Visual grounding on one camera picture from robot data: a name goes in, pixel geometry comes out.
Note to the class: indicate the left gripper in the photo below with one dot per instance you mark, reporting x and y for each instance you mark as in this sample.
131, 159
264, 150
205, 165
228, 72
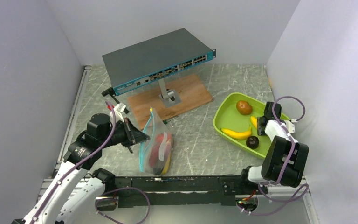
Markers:
134, 136

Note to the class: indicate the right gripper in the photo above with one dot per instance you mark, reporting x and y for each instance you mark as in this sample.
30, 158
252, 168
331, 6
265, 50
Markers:
259, 129

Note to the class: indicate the yellow banana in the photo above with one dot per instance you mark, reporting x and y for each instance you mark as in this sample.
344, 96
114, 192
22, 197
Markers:
253, 121
237, 135

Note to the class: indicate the red apple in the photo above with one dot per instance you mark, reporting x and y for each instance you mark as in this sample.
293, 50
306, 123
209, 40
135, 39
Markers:
161, 139

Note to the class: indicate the purple sweet potato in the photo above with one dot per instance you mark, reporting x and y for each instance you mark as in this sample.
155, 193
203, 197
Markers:
154, 156

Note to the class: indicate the clear zip top bag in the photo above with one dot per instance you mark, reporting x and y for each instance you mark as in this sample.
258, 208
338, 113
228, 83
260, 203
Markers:
154, 126

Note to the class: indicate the purple eggplant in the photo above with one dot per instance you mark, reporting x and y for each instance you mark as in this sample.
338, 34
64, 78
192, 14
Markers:
164, 151

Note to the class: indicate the orange yellow mango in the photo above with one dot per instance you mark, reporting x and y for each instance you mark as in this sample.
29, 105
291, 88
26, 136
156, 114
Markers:
166, 166

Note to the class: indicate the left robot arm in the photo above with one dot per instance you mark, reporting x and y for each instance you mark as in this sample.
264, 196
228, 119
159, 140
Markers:
57, 205

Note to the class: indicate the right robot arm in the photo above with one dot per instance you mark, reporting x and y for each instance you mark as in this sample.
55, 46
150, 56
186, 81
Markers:
285, 160

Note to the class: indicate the dark purple mangosteen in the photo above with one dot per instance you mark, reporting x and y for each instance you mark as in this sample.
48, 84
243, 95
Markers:
252, 142

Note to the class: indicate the brown kiwi fruit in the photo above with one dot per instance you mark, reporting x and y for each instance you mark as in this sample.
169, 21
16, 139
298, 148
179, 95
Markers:
243, 107

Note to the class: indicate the green plastic tray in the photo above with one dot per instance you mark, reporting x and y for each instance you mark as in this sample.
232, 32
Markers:
227, 116

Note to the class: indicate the wooden board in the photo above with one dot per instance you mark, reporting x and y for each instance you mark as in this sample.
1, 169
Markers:
189, 92

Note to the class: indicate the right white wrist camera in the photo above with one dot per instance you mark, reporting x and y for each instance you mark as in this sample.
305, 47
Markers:
290, 125

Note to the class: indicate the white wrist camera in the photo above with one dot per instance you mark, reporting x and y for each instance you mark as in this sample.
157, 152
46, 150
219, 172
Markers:
290, 125
118, 112

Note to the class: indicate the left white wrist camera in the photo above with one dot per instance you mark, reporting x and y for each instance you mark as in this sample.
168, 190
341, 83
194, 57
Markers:
118, 112

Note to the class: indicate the grey metal stand bracket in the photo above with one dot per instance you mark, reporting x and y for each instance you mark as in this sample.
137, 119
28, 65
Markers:
169, 97

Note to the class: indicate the grey teal network switch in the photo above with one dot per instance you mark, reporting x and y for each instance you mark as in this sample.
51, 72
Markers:
157, 58

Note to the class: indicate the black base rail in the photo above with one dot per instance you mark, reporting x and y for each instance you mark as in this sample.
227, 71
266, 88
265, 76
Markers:
131, 191

